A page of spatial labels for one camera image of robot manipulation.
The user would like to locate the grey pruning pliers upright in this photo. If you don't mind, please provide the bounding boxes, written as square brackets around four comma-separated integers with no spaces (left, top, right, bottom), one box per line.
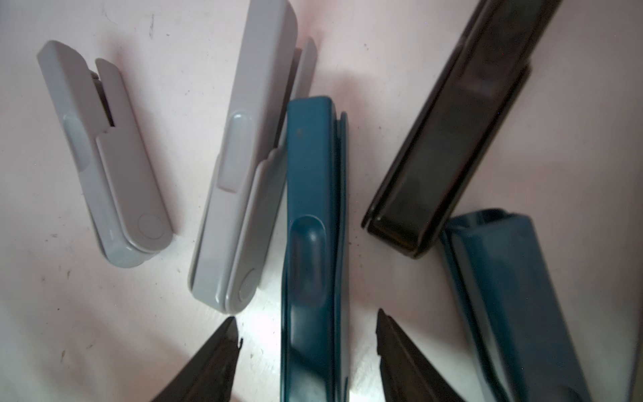
[189,1,317,315]

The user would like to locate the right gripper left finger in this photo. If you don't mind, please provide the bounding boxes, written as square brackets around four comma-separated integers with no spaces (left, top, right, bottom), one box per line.
[152,317,243,401]

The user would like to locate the black pruning pliers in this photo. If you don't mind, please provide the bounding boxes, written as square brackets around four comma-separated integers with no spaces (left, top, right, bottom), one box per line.
[362,1,560,259]

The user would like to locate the grey pruning pliers angled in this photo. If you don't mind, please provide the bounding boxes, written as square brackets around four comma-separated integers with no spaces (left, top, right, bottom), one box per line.
[37,40,173,268]

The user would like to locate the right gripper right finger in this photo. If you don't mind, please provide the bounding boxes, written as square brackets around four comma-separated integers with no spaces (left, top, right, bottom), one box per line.
[376,309,462,402]

